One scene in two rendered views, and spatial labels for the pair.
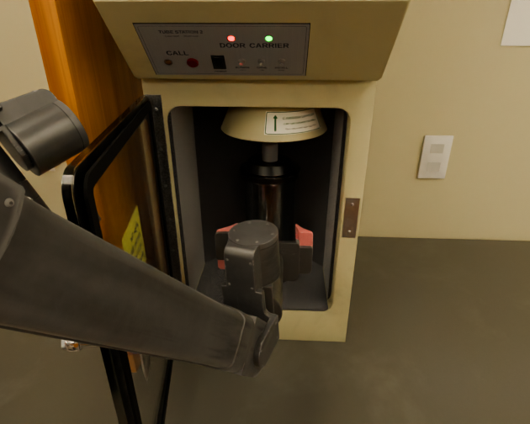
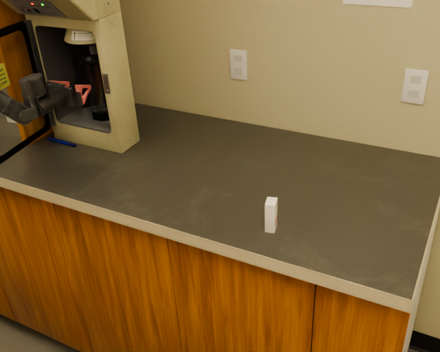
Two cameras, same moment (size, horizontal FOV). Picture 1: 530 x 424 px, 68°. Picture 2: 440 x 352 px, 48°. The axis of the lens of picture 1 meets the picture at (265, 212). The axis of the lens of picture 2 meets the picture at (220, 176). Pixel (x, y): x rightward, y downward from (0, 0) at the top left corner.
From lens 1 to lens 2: 138 cm
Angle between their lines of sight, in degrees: 23
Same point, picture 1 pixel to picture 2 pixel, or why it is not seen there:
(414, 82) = (217, 13)
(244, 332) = (10, 103)
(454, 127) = (246, 45)
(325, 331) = (112, 145)
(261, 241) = (30, 78)
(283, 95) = (70, 24)
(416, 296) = (184, 144)
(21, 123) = not seen: outside the picture
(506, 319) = (214, 161)
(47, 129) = not seen: outside the picture
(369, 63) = (81, 15)
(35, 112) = not seen: outside the picture
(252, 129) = (68, 38)
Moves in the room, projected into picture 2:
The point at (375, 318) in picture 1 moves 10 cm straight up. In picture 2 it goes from (149, 149) to (145, 123)
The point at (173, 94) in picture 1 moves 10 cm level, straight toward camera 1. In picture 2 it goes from (35, 20) to (19, 28)
